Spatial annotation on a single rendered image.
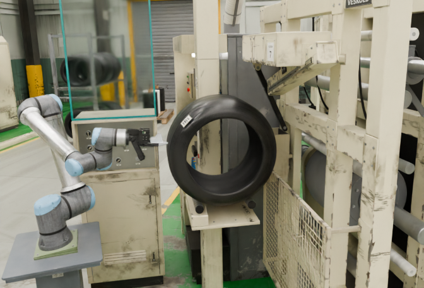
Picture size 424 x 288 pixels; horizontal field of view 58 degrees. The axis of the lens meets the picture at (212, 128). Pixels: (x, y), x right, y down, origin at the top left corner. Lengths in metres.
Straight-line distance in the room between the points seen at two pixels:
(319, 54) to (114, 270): 2.10
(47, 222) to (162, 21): 9.91
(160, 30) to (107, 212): 9.42
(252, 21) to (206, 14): 9.04
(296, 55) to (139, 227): 1.70
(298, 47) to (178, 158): 0.78
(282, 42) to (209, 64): 0.66
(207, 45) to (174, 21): 9.47
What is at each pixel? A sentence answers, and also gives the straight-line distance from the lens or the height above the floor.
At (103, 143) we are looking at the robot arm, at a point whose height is 1.27.
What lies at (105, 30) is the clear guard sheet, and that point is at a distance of 2.57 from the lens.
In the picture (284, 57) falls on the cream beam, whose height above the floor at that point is 1.68.
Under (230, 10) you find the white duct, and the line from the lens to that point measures 2.75.
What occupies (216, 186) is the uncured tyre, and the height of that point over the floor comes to 0.93.
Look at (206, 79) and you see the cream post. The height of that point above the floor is 1.54.
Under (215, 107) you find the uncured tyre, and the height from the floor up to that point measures 1.44.
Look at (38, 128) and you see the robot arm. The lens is 2.20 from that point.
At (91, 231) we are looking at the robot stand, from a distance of 2.60.
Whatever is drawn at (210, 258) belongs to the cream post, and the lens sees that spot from 2.60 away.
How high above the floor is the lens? 1.74
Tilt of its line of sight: 13 degrees down
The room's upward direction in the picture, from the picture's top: 1 degrees counter-clockwise
